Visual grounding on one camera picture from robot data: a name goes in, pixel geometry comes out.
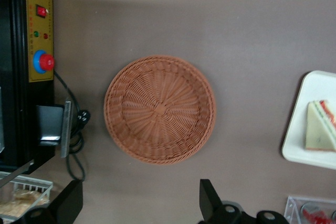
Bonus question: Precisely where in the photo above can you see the round brown wicker basket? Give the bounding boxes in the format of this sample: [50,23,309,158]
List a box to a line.
[103,54,217,166]

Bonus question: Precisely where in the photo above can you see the triangular sandwich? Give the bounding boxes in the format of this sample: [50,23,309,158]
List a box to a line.
[304,99,336,153]

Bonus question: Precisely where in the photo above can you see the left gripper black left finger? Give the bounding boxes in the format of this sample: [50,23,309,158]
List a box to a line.
[25,180,84,224]

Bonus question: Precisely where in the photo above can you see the red rocker switch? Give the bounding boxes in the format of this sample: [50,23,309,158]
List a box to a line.
[36,4,49,18]

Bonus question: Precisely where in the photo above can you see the black sealing machine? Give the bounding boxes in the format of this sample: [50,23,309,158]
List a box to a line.
[0,0,75,188]

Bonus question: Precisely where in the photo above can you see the black power cable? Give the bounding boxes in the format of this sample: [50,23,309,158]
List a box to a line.
[53,71,92,182]

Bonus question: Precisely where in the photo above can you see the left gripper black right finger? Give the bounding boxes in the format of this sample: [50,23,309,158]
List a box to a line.
[198,178,257,224]

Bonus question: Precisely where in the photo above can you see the clear acrylic bottle rack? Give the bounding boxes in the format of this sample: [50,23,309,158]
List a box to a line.
[283,195,336,224]

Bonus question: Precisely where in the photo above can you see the clear bagged pastry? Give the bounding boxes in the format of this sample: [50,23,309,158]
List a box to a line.
[0,189,50,219]

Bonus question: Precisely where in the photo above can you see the beige plastic tray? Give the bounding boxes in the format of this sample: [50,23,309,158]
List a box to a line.
[281,70,336,170]

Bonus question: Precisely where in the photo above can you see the white wire basket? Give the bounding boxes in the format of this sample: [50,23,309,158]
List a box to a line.
[0,170,55,221]

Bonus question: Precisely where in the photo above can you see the red emergency stop button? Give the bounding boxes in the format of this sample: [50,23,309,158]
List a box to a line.
[32,49,56,74]

